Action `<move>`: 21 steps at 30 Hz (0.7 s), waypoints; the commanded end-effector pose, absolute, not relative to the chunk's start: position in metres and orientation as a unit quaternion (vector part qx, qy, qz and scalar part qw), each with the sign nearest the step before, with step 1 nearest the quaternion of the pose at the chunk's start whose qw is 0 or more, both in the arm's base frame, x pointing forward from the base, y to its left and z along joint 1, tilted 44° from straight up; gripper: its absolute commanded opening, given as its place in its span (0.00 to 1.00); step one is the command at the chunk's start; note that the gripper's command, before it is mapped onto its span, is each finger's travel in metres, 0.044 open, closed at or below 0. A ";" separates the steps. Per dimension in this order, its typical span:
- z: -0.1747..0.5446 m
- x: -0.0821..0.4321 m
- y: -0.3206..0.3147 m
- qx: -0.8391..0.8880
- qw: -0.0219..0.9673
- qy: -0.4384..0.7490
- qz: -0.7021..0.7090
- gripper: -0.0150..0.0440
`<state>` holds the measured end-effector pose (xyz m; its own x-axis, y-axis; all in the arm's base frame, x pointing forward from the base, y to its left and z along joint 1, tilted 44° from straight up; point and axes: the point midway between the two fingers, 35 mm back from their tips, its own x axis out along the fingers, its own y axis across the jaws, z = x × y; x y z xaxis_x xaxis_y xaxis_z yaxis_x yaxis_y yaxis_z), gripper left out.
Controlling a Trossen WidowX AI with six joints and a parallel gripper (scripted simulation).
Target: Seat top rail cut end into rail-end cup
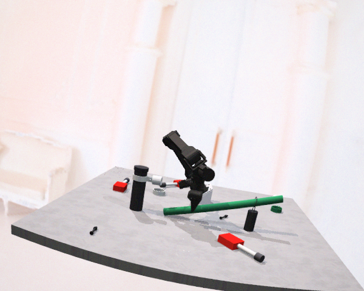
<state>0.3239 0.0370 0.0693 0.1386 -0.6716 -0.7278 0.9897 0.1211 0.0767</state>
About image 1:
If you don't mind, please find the green ring with small tab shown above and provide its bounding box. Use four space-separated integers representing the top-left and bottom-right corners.
271 206 282 213

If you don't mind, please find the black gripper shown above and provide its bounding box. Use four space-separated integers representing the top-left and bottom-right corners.
187 175 205 212

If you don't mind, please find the white metal ring clamp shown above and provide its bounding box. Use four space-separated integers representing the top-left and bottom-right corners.
153 188 165 196

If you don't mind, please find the green cylinder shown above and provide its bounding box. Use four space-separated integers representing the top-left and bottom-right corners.
163 195 283 216

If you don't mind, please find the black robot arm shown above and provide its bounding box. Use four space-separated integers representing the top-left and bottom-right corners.
162 130 215 189

